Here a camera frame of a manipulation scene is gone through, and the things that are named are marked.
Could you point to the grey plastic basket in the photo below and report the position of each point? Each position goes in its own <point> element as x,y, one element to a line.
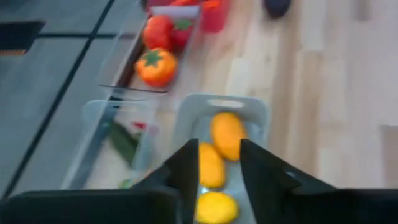
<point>192,109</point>

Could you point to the red apple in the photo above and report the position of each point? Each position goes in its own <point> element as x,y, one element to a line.
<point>158,31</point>

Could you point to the red chili pepper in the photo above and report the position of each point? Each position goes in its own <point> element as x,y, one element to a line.
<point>139,125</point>

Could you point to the black hazard-striped floor mat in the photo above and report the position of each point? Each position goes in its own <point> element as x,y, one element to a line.
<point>18,35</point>

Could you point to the red plastic basket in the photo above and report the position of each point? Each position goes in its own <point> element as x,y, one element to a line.
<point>216,20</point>

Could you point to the clear plastic bin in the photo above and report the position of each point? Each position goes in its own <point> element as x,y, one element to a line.
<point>93,149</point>
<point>121,68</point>

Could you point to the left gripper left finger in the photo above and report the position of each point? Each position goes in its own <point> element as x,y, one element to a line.
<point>180,168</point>

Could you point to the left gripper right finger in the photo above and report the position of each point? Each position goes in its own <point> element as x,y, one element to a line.
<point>273,186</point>

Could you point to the orange fruit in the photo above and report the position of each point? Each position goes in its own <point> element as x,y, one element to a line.
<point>227,135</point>

